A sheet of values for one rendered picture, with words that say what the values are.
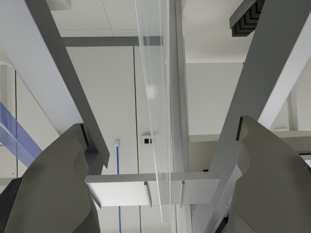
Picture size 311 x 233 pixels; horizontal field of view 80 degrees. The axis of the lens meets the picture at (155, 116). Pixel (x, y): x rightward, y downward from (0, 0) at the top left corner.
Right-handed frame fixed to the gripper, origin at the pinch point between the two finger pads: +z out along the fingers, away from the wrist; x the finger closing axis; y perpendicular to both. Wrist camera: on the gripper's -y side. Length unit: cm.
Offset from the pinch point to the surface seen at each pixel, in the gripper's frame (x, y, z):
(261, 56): 10.5, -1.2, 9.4
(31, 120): -134, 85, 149
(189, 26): 10, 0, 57
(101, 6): -45, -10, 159
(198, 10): 11, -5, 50
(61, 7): -8.8, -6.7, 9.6
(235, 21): 22, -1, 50
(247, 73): 10.1, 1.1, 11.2
